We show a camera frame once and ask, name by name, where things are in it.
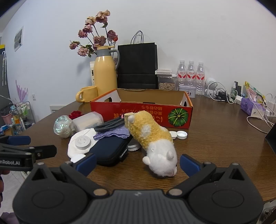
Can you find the red fabric rose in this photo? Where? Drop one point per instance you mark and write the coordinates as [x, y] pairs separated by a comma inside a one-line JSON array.
[[75, 114]]

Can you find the white ribbed vent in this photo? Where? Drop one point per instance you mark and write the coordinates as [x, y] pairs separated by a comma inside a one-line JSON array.
[[56, 108]]

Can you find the small white desk fan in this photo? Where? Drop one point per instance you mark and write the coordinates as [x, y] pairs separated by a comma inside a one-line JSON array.
[[211, 85]]

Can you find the dark door panel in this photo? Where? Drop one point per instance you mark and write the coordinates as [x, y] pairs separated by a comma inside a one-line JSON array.
[[3, 86]]

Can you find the pale tin box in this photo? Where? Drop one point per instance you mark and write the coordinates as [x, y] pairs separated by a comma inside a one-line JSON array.
[[186, 91]]

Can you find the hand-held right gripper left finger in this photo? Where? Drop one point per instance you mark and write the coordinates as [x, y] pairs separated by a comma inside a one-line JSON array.
[[87, 164]]

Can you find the clear plastic box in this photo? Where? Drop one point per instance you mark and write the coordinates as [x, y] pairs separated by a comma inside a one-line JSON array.
[[86, 121]]

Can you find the red cardboard box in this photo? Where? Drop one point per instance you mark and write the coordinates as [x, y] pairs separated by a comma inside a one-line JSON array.
[[103, 107]]

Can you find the small white plastic jar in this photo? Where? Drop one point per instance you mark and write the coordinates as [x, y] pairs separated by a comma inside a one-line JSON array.
[[133, 148]]

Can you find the purple plant wall decal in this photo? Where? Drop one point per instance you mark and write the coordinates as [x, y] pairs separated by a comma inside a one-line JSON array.
[[21, 92]]

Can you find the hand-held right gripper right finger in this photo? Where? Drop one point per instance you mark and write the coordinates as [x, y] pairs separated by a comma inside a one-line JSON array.
[[189, 165]]

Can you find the black flat panel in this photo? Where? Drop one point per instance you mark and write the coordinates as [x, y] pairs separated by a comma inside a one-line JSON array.
[[272, 140]]

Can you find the clear plastic ball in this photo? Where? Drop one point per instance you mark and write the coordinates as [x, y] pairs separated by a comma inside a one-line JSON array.
[[62, 127]]

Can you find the storage cart with supplies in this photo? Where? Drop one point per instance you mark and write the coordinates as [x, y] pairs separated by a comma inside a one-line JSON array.
[[21, 112]]

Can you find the white wall socket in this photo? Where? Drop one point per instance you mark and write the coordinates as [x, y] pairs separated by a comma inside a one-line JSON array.
[[33, 97]]

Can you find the dried pink flowers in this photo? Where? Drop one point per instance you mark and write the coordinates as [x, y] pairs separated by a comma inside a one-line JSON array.
[[103, 15]]

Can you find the purple tissue pack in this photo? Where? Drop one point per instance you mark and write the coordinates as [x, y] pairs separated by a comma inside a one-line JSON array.
[[250, 105]]

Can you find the navy zip pouch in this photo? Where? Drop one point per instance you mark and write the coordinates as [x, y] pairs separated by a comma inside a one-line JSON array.
[[107, 150]]

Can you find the colourful snack bag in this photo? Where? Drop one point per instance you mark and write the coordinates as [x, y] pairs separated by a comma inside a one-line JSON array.
[[254, 91]]

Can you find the white milk carton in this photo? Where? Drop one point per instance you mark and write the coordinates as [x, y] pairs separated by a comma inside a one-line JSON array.
[[92, 73]]

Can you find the clear seed container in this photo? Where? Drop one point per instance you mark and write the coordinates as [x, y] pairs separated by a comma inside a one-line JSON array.
[[167, 86]]

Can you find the flat white box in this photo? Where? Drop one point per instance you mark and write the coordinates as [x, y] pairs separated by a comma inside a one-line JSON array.
[[163, 72]]

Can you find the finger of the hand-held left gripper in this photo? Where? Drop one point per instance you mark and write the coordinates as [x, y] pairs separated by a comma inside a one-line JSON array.
[[45, 150], [18, 140]]

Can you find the white valve face mask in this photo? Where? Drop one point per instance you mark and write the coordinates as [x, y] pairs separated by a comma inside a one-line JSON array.
[[73, 148]]

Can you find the wall picture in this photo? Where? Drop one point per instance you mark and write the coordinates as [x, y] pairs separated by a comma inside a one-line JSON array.
[[18, 38]]

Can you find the clear water bottle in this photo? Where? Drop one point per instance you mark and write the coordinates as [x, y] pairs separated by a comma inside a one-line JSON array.
[[191, 73], [200, 75], [181, 73]]

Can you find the small wooden block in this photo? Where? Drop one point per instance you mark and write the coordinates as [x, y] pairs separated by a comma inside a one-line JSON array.
[[127, 119]]

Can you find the black paper bag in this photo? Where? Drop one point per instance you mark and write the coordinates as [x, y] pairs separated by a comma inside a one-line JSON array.
[[138, 64]]

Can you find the white charger adapter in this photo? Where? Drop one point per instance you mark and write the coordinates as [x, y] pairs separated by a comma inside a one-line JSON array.
[[239, 99]]

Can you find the white flip cap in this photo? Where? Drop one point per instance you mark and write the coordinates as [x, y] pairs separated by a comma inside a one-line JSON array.
[[182, 135]]

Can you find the yellow mug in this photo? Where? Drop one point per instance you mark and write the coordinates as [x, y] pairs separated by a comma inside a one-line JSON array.
[[89, 93]]

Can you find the yellow thermos jug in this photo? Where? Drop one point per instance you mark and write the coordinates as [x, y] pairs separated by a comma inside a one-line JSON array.
[[104, 73]]

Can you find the purple knitted pouch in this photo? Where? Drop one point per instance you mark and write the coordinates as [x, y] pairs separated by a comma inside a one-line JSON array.
[[116, 133]]

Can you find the yellow white plush hamster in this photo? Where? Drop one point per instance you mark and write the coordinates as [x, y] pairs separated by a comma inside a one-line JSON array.
[[151, 133]]

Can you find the small black device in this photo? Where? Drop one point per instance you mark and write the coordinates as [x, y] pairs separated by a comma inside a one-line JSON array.
[[237, 87]]

